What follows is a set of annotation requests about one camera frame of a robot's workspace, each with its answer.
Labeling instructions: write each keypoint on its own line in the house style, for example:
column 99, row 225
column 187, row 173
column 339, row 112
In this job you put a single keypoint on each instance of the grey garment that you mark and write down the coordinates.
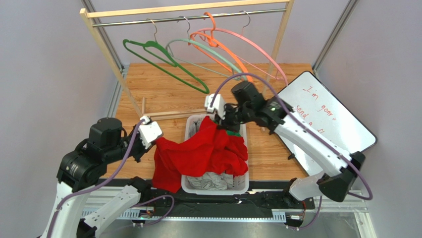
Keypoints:
column 209, row 180

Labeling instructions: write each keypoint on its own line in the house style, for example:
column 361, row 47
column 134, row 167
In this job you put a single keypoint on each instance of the green garment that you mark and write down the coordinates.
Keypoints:
column 232, row 130

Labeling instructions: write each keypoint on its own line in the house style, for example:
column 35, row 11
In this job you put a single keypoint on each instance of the white whiteboard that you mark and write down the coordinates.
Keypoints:
column 325, row 113

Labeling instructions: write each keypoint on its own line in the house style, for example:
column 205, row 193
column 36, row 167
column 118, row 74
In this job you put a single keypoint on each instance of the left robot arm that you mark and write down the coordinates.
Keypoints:
column 80, row 171

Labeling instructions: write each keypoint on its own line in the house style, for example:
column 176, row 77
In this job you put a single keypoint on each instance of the mint green hanger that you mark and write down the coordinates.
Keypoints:
column 205, row 48

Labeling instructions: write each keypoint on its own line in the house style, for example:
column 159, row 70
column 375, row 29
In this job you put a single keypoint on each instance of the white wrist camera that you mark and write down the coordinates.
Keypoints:
column 149, row 131
column 214, row 103

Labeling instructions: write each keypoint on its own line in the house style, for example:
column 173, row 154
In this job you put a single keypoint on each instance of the white plastic laundry basket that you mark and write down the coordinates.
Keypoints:
column 240, row 184

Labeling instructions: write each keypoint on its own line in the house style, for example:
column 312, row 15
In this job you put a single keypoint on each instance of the red t shirt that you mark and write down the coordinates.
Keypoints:
column 209, row 150

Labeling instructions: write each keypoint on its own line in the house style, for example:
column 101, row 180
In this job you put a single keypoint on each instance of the orange hanger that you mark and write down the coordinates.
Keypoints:
column 212, row 42

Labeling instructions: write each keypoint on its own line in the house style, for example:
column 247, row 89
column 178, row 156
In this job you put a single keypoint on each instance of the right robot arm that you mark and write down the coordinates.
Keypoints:
column 340, row 168

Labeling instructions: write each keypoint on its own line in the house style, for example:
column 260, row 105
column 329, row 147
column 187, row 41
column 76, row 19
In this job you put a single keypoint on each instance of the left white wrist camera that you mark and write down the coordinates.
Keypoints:
column 149, row 131

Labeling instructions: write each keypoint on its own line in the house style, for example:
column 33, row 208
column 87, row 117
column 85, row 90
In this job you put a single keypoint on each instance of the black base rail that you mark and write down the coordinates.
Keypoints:
column 262, row 202

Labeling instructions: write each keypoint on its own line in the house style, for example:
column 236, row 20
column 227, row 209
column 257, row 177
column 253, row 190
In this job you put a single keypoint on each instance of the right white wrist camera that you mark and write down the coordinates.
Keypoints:
column 214, row 103

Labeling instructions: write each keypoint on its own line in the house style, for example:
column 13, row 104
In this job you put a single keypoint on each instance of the wooden clothes rack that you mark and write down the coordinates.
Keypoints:
column 91, row 18

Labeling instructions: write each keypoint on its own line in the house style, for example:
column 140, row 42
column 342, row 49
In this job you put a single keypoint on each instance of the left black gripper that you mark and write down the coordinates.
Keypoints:
column 143, row 150

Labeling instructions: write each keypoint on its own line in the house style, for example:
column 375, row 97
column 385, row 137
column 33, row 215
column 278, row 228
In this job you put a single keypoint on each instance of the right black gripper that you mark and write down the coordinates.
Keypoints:
column 228, row 119

